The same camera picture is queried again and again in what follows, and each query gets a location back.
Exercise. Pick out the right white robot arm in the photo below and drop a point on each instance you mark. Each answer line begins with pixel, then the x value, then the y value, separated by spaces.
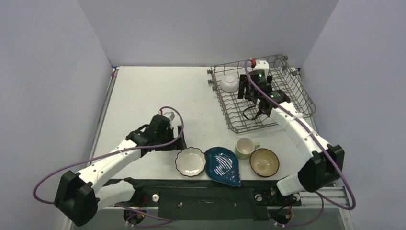
pixel 323 162

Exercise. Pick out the green mug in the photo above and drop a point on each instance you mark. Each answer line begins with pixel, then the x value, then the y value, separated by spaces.
pixel 244 148

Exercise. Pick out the brown black-rimmed bowl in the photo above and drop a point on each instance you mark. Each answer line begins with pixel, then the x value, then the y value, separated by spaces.
pixel 264 162

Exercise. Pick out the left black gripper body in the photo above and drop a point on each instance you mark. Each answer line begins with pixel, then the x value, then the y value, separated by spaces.
pixel 167 137

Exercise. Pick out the white scalloped black-rimmed dish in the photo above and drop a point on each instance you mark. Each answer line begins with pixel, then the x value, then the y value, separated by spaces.
pixel 190 162

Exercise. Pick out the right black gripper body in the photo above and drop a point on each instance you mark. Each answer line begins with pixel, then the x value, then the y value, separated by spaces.
pixel 246 87

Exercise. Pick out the black front mounting rail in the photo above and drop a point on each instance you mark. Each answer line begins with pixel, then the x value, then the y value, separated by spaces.
pixel 210 200

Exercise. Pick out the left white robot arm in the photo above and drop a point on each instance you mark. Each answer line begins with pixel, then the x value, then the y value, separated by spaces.
pixel 82 194

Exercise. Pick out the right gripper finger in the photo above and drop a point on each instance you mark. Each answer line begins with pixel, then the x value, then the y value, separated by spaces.
pixel 269 83
pixel 243 84

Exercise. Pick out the grey wire dish rack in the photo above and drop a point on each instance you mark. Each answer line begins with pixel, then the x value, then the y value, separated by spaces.
pixel 244 108

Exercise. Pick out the plain white bowl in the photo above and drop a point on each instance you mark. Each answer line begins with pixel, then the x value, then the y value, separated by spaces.
pixel 229 83

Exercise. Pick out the blue leaf-shaped plate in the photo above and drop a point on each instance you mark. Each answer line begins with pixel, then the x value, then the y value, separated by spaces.
pixel 222 166

